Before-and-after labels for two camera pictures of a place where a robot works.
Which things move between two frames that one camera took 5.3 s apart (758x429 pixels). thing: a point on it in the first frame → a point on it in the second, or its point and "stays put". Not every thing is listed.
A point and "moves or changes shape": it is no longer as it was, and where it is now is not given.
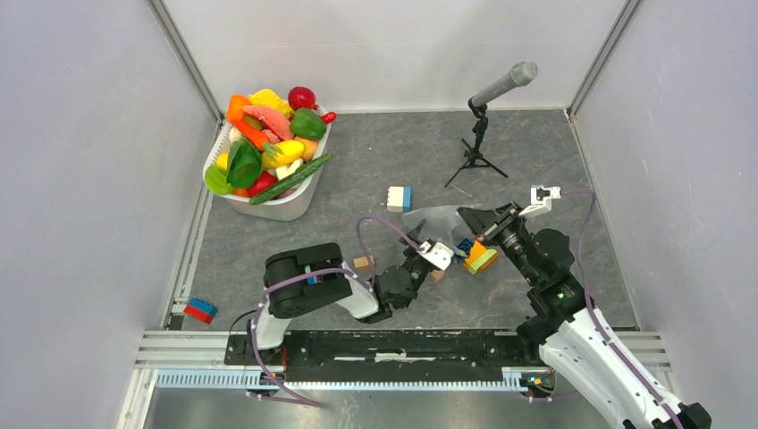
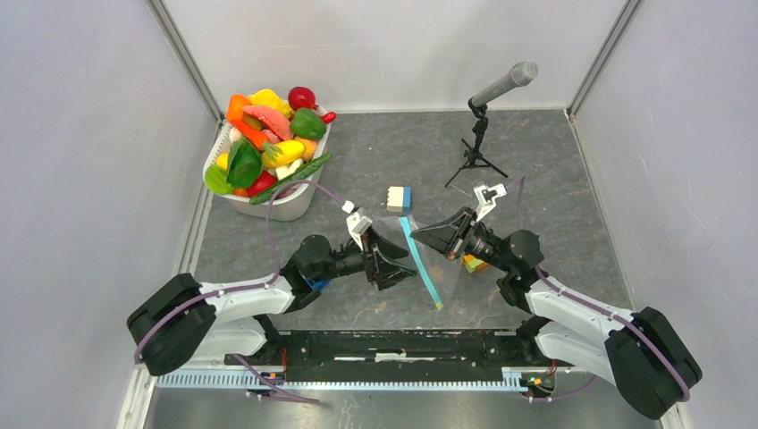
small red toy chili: [329, 117] stays put
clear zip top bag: [442, 224] moves or changes shape
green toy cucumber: [290, 180] stays put
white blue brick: [400, 198] stays put
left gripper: [414, 233] → [385, 274]
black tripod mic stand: [475, 157] stays put
